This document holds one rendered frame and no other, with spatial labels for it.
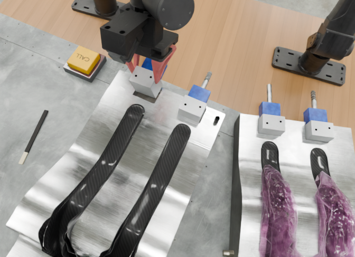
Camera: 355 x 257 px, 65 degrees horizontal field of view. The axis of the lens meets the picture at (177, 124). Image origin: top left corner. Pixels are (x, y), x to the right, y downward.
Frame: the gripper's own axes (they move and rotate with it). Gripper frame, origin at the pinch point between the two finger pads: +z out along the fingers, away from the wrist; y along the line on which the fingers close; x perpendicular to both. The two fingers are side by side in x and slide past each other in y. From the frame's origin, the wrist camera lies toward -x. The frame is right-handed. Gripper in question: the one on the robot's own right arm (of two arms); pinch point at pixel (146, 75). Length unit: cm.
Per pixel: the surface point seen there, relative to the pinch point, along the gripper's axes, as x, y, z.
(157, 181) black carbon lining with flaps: -13.6, 10.2, 13.3
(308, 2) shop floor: 184, 31, 39
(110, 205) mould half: -22.6, 5.5, 12.1
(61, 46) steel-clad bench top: 9.6, -31.4, 8.3
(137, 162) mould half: -12.5, 5.1, 11.7
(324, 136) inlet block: 10.1, 38.4, 8.1
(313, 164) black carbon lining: 5.5, 38.5, 12.7
